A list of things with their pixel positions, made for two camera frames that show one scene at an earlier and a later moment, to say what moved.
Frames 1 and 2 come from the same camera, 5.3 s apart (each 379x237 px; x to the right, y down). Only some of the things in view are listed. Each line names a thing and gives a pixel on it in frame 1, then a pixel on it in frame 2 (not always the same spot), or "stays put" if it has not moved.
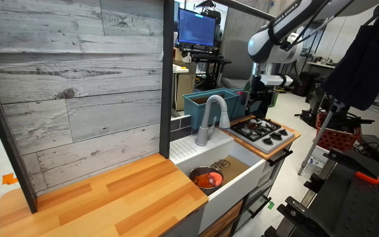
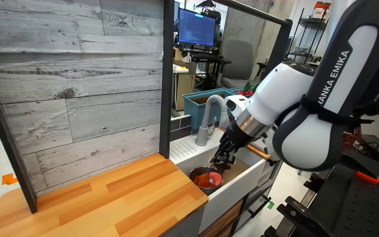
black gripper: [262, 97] → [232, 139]
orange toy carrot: [203, 180] stays put
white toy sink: [241, 166] stays put
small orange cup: [215, 178] stays put
